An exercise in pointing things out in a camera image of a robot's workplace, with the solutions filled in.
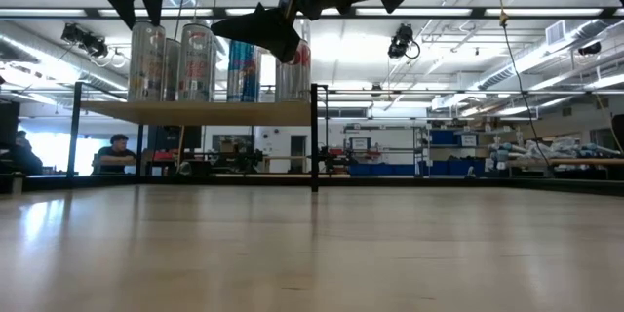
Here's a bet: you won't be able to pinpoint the white Celsius can yellow band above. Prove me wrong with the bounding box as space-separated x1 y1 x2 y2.
128 21 167 103

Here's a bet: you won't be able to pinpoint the black hanging camera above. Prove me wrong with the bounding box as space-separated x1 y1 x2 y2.
387 22 421 59
577 41 604 58

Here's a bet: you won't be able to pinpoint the black ceiling spotlight cluster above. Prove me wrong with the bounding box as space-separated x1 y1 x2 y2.
60 22 109 59

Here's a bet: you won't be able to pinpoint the black aluminium table frame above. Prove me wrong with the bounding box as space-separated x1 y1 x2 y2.
0 174 624 196

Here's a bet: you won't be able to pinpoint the long ceiling light bar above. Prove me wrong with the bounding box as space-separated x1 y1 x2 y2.
0 6 624 20

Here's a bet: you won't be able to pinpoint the white Celsius can orange print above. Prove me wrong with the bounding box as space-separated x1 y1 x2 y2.
163 37 182 103

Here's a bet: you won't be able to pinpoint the person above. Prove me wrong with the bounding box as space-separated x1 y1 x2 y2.
91 134 138 176

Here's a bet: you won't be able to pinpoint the wooden shelf black metal frame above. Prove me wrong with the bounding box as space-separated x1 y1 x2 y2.
66 81 329 193

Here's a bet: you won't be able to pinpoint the silver Diet Coke can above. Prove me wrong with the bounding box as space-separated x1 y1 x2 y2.
275 38 312 103

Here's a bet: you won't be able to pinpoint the metal rack blue bins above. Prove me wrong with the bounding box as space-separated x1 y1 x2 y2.
410 124 488 177

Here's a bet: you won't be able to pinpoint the black box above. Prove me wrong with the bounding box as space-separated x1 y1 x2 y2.
147 125 203 152

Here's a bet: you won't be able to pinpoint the silver ventilation duct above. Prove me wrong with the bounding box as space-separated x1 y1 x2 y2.
477 19 624 92
0 21 147 106

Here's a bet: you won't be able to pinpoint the yellow black hanging cable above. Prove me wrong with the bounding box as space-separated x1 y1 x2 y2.
493 0 555 170

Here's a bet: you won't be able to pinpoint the cluttered workbench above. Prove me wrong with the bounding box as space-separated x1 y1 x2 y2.
487 136 624 179

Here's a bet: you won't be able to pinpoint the white Celsius can red print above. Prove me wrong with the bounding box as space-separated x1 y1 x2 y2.
177 22 218 103

